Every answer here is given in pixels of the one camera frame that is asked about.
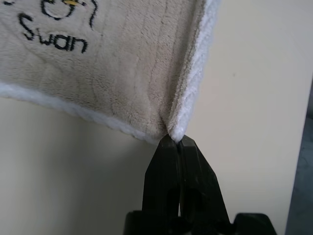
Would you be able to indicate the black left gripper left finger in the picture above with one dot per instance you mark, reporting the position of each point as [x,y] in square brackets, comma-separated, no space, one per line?
[161,176]

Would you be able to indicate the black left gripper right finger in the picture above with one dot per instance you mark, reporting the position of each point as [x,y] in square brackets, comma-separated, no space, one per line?
[200,186]

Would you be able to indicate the beige towel with white trim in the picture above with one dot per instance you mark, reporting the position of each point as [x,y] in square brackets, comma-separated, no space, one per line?
[122,85]

